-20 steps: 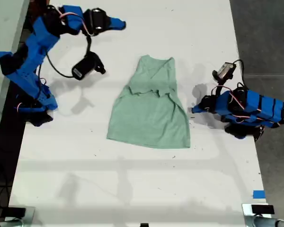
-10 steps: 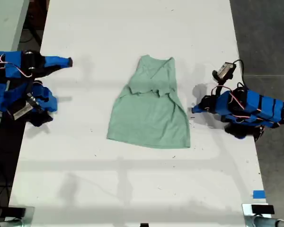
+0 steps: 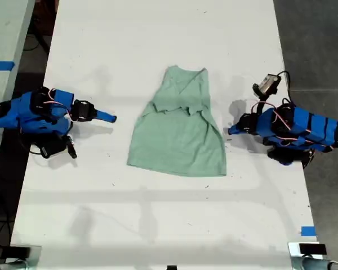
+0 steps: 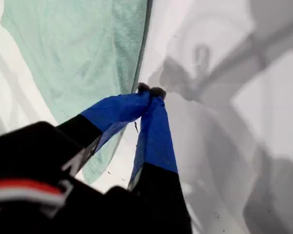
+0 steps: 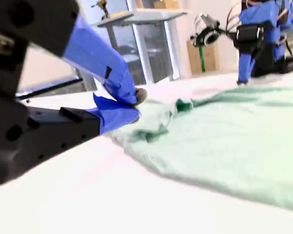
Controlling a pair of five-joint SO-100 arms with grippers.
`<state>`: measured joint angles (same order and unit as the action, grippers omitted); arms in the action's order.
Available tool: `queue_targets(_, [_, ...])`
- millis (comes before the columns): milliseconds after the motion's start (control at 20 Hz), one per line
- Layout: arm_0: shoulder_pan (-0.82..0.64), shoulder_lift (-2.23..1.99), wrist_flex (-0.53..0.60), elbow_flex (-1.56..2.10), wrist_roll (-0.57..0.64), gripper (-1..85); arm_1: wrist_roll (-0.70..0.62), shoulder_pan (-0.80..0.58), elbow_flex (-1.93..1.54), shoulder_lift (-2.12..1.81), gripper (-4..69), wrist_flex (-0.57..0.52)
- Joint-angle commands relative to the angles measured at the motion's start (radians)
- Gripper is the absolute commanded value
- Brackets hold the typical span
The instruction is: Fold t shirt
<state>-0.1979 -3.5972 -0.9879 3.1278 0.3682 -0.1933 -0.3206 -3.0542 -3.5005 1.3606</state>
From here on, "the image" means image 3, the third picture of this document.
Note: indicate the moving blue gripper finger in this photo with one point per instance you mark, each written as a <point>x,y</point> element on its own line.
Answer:
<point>236,132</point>
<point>107,120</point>

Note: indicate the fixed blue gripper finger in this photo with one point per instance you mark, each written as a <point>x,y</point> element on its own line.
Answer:
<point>105,114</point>
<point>236,127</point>

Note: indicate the pale green T-shirt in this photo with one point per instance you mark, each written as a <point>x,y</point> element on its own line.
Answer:
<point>177,140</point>

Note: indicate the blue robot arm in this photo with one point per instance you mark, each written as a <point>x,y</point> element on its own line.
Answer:
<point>304,130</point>
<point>31,112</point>

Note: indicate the long blue tape strip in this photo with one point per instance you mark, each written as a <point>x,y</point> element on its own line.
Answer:
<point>1,65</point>

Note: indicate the pale side table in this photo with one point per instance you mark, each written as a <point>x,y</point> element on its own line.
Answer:
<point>5,33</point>

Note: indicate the short blue tape piece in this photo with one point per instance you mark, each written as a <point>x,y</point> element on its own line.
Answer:
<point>308,231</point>

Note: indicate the black box on metal plate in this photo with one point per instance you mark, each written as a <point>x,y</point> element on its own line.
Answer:
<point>312,249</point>

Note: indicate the small black block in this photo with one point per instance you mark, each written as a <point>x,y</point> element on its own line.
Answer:
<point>171,267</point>

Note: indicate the grey metal pipe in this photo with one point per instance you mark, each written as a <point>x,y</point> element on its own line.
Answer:
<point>318,264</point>
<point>8,265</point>

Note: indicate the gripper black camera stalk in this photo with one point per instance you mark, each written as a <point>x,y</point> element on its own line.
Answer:
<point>71,147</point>
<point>261,103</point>

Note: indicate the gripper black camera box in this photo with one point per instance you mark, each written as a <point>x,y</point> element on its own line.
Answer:
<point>52,147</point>
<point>267,84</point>

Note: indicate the black box with grey frame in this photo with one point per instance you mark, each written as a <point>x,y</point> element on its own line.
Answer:
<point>19,251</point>

